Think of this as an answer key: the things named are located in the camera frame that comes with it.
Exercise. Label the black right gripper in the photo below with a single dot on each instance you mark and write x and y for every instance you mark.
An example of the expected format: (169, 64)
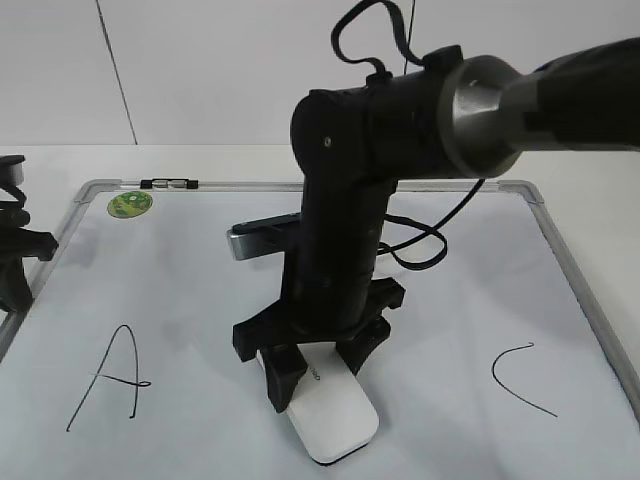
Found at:
(328, 291)

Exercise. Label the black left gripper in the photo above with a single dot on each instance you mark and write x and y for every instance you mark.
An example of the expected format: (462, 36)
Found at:
(17, 243)

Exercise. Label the white whiteboard eraser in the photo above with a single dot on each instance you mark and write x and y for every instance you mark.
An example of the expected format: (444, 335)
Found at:
(329, 411)

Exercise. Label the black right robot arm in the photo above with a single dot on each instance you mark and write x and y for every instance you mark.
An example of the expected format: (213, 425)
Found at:
(456, 118)

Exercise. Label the black silver marker clip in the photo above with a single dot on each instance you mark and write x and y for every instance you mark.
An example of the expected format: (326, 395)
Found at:
(169, 183)

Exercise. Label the white framed whiteboard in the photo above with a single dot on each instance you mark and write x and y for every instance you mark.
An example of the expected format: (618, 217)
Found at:
(124, 367)

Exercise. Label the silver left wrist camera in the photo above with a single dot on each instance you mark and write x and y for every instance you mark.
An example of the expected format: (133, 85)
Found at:
(11, 170)

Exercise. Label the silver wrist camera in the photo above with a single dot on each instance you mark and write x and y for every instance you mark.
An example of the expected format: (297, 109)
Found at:
(263, 237)
(11, 170)

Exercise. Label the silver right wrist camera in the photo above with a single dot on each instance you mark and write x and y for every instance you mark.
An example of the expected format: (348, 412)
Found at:
(263, 237)

